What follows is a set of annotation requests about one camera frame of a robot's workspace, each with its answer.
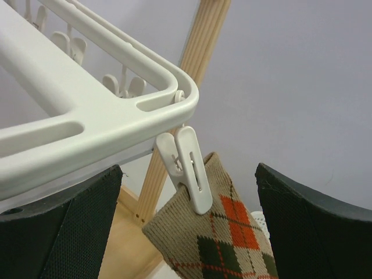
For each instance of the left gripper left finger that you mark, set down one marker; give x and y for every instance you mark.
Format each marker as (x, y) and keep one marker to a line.
(63, 235)

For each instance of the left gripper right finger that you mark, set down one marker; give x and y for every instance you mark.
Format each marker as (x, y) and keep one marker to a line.
(313, 235)

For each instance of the beige argyle sock front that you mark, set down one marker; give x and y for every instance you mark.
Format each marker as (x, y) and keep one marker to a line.
(225, 242)

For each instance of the white plastic clip hanger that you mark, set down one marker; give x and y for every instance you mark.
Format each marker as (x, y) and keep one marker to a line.
(86, 122)

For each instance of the white hanger clip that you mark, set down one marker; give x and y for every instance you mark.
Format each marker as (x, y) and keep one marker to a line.
(183, 161)

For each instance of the white perforated plastic basket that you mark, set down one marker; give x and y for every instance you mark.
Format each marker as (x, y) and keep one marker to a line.
(260, 219)

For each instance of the wooden hanger rack frame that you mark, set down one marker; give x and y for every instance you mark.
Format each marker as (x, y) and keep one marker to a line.
(128, 252)

